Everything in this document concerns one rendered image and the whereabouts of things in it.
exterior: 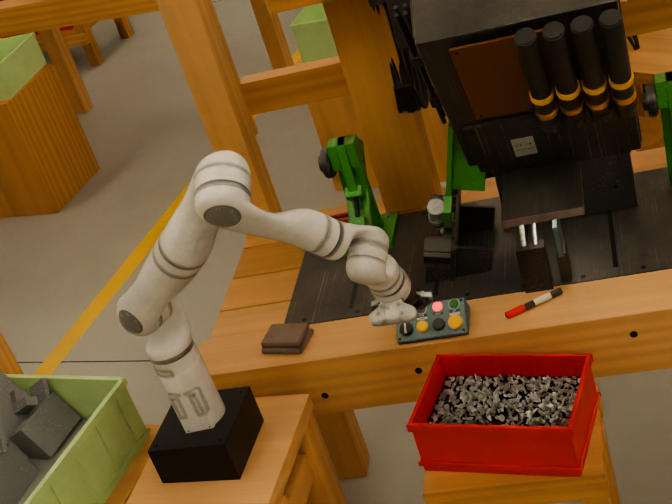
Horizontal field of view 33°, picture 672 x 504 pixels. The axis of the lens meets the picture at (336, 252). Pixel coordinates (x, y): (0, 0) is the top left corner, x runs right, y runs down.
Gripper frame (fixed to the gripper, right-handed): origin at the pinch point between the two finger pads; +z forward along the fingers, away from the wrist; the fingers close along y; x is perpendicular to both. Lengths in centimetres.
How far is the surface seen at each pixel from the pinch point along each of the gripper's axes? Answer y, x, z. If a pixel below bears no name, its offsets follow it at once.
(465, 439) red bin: -9.5, 28.6, -5.0
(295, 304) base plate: 32.1, -14.9, 23.8
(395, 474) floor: 35, 6, 119
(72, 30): 285, -358, 344
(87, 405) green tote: 78, 6, 11
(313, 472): 28.7, 25.2, 21.2
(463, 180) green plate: -12.7, -29.3, 5.3
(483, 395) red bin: -12.5, 18.6, 2.5
